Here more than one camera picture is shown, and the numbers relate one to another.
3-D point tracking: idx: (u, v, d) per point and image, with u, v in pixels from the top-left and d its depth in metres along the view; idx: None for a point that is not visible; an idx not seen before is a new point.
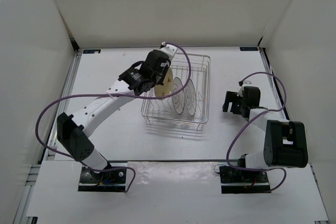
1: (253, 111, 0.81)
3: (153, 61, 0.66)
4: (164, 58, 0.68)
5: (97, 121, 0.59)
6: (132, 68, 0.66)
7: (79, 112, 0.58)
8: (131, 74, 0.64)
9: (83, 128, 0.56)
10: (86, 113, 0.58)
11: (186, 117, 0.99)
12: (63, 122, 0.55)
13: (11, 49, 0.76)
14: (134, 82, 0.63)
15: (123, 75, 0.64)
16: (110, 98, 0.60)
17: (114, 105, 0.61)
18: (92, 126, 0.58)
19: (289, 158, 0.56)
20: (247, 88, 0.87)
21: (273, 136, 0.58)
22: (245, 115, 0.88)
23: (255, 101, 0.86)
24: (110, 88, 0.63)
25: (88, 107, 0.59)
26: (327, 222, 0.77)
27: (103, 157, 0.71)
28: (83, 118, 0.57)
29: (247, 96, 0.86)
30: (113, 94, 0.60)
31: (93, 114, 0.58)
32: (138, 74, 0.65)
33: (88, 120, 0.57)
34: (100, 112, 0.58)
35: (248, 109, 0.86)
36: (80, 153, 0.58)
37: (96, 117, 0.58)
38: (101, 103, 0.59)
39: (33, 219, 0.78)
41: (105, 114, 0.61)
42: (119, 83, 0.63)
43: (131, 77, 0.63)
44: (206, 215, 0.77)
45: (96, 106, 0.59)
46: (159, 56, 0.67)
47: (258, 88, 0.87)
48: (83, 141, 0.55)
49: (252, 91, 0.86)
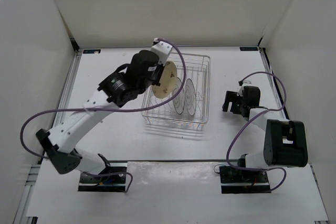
1: (253, 111, 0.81)
3: (138, 66, 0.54)
4: (152, 61, 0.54)
5: (77, 137, 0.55)
6: (115, 74, 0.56)
7: (56, 129, 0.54)
8: (112, 81, 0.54)
9: (59, 148, 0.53)
10: (63, 130, 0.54)
11: (186, 117, 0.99)
12: (41, 139, 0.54)
13: (11, 49, 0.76)
14: (114, 93, 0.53)
15: (103, 83, 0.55)
16: (86, 114, 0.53)
17: (92, 119, 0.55)
18: (70, 142, 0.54)
19: (289, 158, 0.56)
20: (247, 88, 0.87)
21: (273, 136, 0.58)
22: (245, 115, 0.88)
23: (255, 100, 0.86)
24: (89, 100, 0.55)
25: (65, 123, 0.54)
26: (327, 222, 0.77)
27: (101, 160, 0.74)
28: (59, 136, 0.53)
29: (247, 96, 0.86)
30: (88, 108, 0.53)
31: (68, 131, 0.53)
32: (119, 82, 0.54)
33: (64, 139, 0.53)
34: (75, 129, 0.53)
35: (248, 109, 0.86)
36: (64, 167, 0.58)
37: (73, 135, 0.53)
38: (76, 118, 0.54)
39: (33, 219, 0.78)
41: (84, 129, 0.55)
42: (97, 94, 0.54)
43: (111, 87, 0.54)
44: (206, 215, 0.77)
45: (72, 123, 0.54)
46: (144, 60, 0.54)
47: (258, 88, 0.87)
48: (61, 160, 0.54)
49: (252, 91, 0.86)
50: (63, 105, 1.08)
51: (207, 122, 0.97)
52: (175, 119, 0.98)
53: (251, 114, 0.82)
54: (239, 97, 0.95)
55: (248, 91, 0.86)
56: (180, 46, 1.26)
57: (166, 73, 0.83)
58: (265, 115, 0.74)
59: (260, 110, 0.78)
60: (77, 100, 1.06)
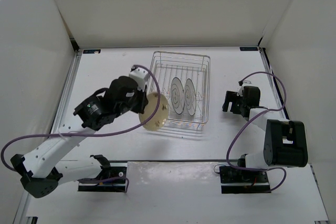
1: (253, 110, 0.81)
3: (115, 92, 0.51)
4: (129, 87, 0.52)
5: (52, 162, 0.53)
6: (92, 97, 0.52)
7: (30, 155, 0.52)
8: (87, 106, 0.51)
9: (33, 174, 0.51)
10: (37, 156, 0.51)
11: (186, 117, 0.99)
12: (17, 166, 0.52)
13: (11, 49, 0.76)
14: (90, 118, 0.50)
15: (79, 107, 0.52)
16: (62, 138, 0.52)
17: (67, 144, 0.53)
18: (45, 168, 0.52)
19: (289, 158, 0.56)
20: (247, 88, 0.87)
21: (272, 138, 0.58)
22: (245, 115, 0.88)
23: (255, 101, 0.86)
24: (64, 124, 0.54)
25: (40, 148, 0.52)
26: (327, 222, 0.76)
27: (97, 166, 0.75)
28: (33, 162, 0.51)
29: (247, 96, 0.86)
30: (64, 134, 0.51)
31: (43, 157, 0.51)
32: (96, 106, 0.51)
33: (39, 166, 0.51)
34: (50, 155, 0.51)
35: (248, 109, 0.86)
36: (40, 193, 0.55)
37: (48, 160, 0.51)
38: (51, 144, 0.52)
39: (33, 219, 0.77)
41: (59, 155, 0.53)
42: (73, 118, 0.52)
43: (87, 111, 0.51)
44: (206, 215, 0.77)
45: (46, 148, 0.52)
46: (122, 86, 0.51)
47: (257, 88, 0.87)
48: (35, 186, 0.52)
49: (252, 91, 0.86)
50: (63, 105, 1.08)
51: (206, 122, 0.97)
52: (175, 119, 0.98)
53: (251, 114, 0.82)
54: (239, 97, 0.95)
55: (247, 91, 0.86)
56: (180, 46, 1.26)
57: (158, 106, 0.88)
58: (265, 115, 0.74)
59: (260, 110, 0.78)
60: (77, 101, 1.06)
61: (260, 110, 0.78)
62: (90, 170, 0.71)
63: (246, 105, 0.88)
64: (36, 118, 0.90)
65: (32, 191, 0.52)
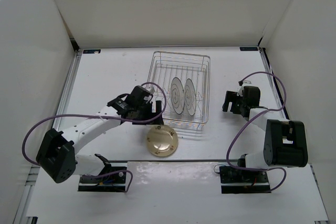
1: (253, 110, 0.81)
3: (137, 94, 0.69)
4: (148, 92, 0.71)
5: (85, 140, 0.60)
6: (119, 97, 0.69)
7: (69, 129, 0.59)
8: (118, 102, 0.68)
9: (74, 144, 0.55)
10: (76, 130, 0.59)
11: (186, 117, 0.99)
12: (51, 137, 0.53)
13: (11, 49, 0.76)
14: (121, 110, 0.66)
15: (112, 102, 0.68)
16: (100, 120, 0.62)
17: (103, 127, 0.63)
18: (81, 144, 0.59)
19: (289, 158, 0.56)
20: (246, 88, 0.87)
21: (274, 136, 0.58)
22: (245, 115, 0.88)
23: (255, 100, 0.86)
24: (100, 112, 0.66)
25: (78, 125, 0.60)
26: (327, 222, 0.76)
27: (100, 162, 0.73)
28: (73, 135, 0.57)
29: (247, 96, 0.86)
30: (103, 116, 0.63)
31: (83, 131, 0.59)
32: (124, 103, 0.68)
33: (79, 138, 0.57)
34: (90, 131, 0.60)
35: (248, 109, 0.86)
36: (61, 174, 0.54)
37: (86, 136, 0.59)
38: (91, 123, 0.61)
39: (33, 219, 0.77)
41: (93, 135, 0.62)
42: (108, 108, 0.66)
43: (118, 106, 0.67)
44: (206, 215, 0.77)
45: (86, 125, 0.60)
46: (144, 91, 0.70)
47: (257, 88, 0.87)
48: (70, 158, 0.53)
49: (252, 91, 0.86)
50: (63, 105, 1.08)
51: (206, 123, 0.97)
52: (175, 118, 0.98)
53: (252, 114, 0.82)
54: (239, 97, 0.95)
55: (246, 91, 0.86)
56: (180, 46, 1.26)
57: (166, 133, 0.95)
58: (265, 115, 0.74)
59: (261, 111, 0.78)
60: (76, 100, 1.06)
61: (261, 110, 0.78)
62: (94, 166, 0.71)
63: (246, 105, 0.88)
64: (36, 118, 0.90)
65: (62, 166, 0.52)
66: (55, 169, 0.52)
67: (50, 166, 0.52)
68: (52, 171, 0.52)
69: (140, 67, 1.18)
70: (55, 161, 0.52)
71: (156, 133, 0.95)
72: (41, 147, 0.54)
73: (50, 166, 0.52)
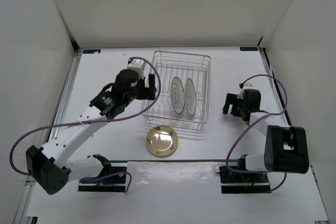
1: (254, 115, 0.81)
3: (121, 85, 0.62)
4: (134, 78, 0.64)
5: (70, 151, 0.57)
6: (103, 92, 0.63)
7: (49, 144, 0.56)
8: (102, 98, 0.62)
9: (54, 161, 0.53)
10: (57, 144, 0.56)
11: (187, 117, 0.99)
12: (32, 156, 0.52)
13: (11, 49, 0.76)
14: (105, 108, 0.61)
15: (94, 100, 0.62)
16: (82, 126, 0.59)
17: (86, 132, 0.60)
18: (64, 156, 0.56)
19: (290, 163, 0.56)
20: (246, 92, 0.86)
21: (273, 143, 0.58)
22: (245, 118, 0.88)
23: (256, 104, 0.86)
24: (81, 115, 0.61)
25: (59, 138, 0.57)
26: (327, 222, 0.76)
27: (98, 162, 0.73)
28: (53, 150, 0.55)
29: (247, 100, 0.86)
30: (84, 121, 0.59)
31: (64, 145, 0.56)
32: (109, 99, 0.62)
33: (60, 152, 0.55)
34: (71, 141, 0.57)
35: (249, 113, 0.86)
36: (53, 187, 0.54)
37: (68, 148, 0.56)
38: (72, 131, 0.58)
39: (33, 219, 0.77)
41: (76, 144, 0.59)
42: (90, 109, 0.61)
43: (103, 103, 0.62)
44: (206, 215, 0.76)
45: (66, 136, 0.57)
46: (128, 78, 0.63)
47: (258, 92, 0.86)
48: (56, 174, 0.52)
49: (252, 94, 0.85)
50: (63, 105, 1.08)
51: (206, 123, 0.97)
52: (175, 118, 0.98)
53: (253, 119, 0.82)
54: (240, 100, 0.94)
55: (247, 95, 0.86)
56: (180, 46, 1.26)
57: (165, 132, 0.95)
58: (266, 119, 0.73)
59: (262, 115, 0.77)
60: (76, 100, 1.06)
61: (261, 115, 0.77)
62: (92, 169, 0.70)
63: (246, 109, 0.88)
64: (36, 118, 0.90)
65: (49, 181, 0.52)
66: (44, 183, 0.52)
67: (40, 181, 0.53)
68: (42, 184, 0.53)
69: None
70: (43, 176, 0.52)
71: (156, 132, 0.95)
72: (27, 164, 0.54)
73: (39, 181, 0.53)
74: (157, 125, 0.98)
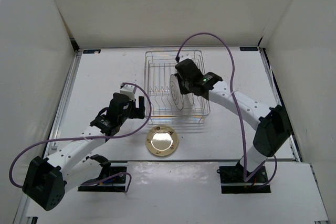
1: (215, 93, 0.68)
3: (115, 108, 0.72)
4: (125, 102, 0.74)
5: (73, 163, 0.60)
6: (100, 116, 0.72)
7: (54, 155, 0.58)
8: (101, 120, 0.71)
9: (61, 169, 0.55)
10: (62, 155, 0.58)
11: (187, 113, 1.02)
12: (37, 166, 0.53)
13: (11, 50, 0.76)
14: (104, 127, 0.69)
15: (94, 121, 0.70)
16: (85, 141, 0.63)
17: (88, 147, 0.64)
18: (68, 167, 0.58)
19: (281, 142, 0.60)
20: (179, 66, 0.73)
21: (269, 137, 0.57)
22: (201, 92, 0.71)
23: (197, 75, 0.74)
24: (83, 133, 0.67)
25: (63, 149, 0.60)
26: (327, 222, 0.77)
27: (97, 163, 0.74)
28: (59, 160, 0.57)
29: (187, 72, 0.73)
30: (87, 136, 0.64)
31: (69, 155, 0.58)
32: (107, 120, 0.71)
33: (65, 162, 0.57)
34: (75, 153, 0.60)
35: (199, 84, 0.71)
36: (51, 201, 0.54)
37: (72, 159, 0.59)
38: (75, 145, 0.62)
39: (33, 219, 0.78)
41: (80, 155, 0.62)
42: (91, 127, 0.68)
43: (101, 124, 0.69)
44: (205, 215, 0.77)
45: (71, 149, 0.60)
46: (121, 103, 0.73)
47: (190, 60, 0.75)
48: (59, 184, 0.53)
49: (188, 64, 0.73)
50: (63, 105, 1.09)
51: (208, 115, 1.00)
52: (177, 114, 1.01)
53: (214, 97, 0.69)
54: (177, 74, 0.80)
55: (182, 70, 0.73)
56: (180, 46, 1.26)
57: (166, 132, 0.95)
58: (241, 106, 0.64)
59: (230, 96, 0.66)
60: (76, 100, 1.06)
61: (229, 96, 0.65)
62: (91, 171, 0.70)
63: (193, 82, 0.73)
64: (36, 118, 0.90)
65: (51, 193, 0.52)
66: (44, 197, 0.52)
67: (38, 195, 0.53)
68: (40, 198, 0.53)
69: (140, 67, 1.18)
70: (43, 188, 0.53)
71: (155, 132, 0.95)
72: (27, 177, 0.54)
73: (38, 195, 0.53)
74: (157, 125, 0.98)
